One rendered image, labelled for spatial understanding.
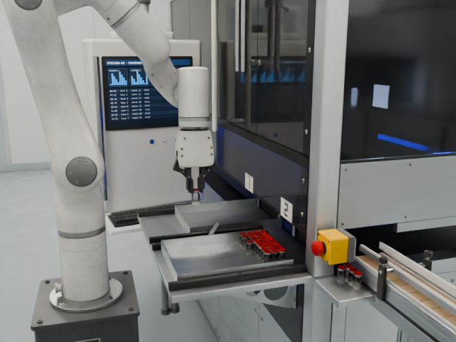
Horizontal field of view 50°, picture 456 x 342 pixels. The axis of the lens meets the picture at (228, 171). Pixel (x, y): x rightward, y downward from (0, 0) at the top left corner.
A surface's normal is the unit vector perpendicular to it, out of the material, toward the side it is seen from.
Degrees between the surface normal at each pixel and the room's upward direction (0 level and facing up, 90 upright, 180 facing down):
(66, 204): 31
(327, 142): 90
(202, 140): 85
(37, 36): 127
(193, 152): 87
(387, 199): 90
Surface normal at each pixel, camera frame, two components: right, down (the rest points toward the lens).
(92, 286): 0.55, 0.19
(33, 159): 0.30, 0.22
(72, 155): 0.23, -0.21
